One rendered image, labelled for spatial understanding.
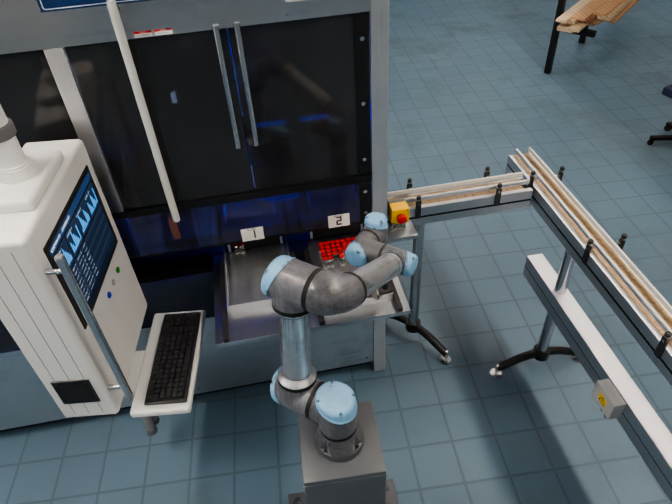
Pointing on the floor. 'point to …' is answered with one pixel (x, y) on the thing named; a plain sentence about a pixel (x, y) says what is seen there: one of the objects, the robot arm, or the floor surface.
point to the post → (379, 11)
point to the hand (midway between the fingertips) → (378, 298)
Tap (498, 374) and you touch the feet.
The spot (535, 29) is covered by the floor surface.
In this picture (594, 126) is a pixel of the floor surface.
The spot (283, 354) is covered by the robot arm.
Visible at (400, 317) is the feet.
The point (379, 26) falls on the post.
